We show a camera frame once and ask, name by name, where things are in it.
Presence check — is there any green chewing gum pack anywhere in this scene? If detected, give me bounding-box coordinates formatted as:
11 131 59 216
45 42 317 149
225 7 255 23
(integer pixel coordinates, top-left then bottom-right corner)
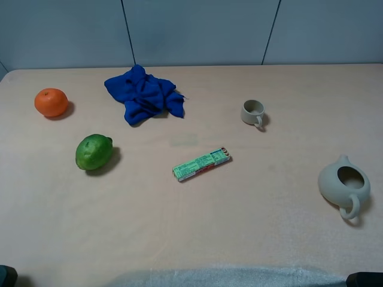
172 146 232 182

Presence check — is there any crumpled blue cloth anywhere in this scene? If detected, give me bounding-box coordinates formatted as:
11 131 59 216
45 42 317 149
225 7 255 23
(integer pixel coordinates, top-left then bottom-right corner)
104 65 185 126

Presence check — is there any small beige ceramic cup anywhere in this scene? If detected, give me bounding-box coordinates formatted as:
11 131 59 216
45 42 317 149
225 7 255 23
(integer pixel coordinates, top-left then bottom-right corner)
241 100 265 129

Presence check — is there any green lime fruit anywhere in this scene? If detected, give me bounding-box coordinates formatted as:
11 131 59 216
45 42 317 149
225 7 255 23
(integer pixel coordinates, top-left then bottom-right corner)
75 134 113 170

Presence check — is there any orange mandarin fruit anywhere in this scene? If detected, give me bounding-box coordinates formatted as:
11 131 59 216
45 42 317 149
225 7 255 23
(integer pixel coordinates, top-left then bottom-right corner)
34 88 69 117

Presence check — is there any beige ceramic teapot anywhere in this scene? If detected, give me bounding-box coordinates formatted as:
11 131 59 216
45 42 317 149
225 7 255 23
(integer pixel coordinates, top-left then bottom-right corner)
318 155 371 220

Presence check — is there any dark right base corner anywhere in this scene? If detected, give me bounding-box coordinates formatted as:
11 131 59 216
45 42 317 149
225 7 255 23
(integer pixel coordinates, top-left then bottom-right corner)
346 272 383 287

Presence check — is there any dark base corner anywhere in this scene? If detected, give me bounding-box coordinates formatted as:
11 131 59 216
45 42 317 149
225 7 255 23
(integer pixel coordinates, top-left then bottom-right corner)
346 272 383 287
0 265 18 287

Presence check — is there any dark left base corner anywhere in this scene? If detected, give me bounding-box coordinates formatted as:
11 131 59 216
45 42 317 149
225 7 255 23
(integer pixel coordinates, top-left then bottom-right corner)
0 265 18 287

